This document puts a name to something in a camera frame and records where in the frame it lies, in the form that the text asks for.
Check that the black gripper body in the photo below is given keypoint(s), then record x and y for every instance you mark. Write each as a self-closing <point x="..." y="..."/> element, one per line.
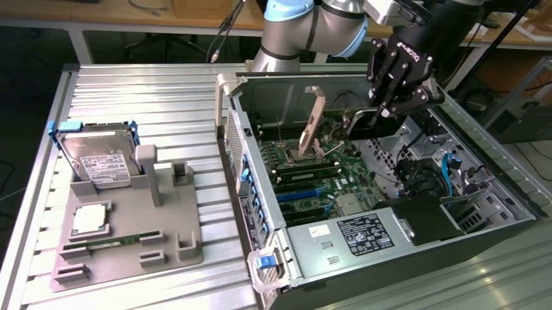
<point x="445" y="26"/>

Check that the black graphics card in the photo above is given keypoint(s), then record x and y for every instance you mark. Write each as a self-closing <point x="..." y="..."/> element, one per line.
<point x="364" y="129"/>

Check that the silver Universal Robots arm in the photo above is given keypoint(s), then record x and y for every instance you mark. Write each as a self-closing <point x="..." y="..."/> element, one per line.
<point x="303" y="32"/>

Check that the black slanted pole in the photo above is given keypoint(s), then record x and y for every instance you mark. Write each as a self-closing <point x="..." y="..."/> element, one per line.
<point x="506" y="35"/>

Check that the metal drive cage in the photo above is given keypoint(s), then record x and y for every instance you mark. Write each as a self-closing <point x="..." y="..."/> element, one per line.
<point x="388" y="148"/>

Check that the black desk monitor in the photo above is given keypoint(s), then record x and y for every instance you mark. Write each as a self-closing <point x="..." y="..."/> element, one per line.
<point x="518" y="4"/>

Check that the metal socket cover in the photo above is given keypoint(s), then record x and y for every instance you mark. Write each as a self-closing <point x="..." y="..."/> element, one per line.
<point x="320" y="147"/>

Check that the green motherboard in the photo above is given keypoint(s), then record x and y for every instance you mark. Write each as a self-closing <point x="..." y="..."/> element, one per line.
<point x="350" y="168"/>

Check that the black RAM slot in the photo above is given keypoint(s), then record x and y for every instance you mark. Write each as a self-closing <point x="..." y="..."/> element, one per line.
<point x="280" y="127"/>
<point x="280" y="134"/>

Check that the thin metal locking lever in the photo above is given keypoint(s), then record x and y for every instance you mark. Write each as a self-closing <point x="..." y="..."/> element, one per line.
<point x="281" y="134"/>

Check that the CPU socket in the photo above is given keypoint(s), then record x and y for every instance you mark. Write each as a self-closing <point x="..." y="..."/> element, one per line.
<point x="291" y="158"/>

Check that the black installed RAM stick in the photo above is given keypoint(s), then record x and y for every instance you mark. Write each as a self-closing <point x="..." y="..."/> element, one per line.
<point x="307" y="176"/>

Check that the silver chipset heatsink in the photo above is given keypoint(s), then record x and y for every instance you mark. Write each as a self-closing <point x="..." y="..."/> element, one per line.
<point x="350" y="205"/>

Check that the metal disk bay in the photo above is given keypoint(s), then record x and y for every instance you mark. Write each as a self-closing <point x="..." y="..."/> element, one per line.
<point x="475" y="219"/>

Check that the blue expansion slot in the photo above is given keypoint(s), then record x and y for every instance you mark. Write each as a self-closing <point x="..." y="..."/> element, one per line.
<point x="300" y="196"/>

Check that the blue card retainer strip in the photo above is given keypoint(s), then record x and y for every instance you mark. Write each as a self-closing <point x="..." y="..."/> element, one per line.
<point x="247" y="171"/>

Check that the black expansion slot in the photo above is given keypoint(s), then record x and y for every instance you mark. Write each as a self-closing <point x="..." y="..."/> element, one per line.
<point x="304" y="212"/>
<point x="307" y="220"/>

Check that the silver power supply unit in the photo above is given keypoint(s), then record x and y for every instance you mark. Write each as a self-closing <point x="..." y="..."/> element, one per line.
<point x="311" y="255"/>

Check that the open black PC case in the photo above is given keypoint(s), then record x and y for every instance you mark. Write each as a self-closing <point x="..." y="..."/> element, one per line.
<point x="388" y="277"/>

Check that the hard disk in blue caddy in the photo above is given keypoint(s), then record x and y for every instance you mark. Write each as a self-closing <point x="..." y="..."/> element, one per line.
<point x="104" y="164"/>

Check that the grey parts rack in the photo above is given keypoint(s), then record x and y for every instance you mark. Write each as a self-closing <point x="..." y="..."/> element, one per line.
<point x="129" y="226"/>

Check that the green RAM stick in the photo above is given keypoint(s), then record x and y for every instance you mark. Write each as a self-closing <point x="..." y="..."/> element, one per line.
<point x="117" y="240"/>

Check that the silver CPU chip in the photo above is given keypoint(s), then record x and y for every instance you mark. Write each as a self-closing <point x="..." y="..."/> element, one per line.
<point x="89" y="219"/>

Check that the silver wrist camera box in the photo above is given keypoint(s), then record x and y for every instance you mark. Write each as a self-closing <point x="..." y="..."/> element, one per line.
<point x="392" y="11"/>

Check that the wooden desk white frame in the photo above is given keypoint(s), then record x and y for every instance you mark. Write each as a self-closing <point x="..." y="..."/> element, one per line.
<point x="522" y="40"/>
<point x="44" y="13"/>

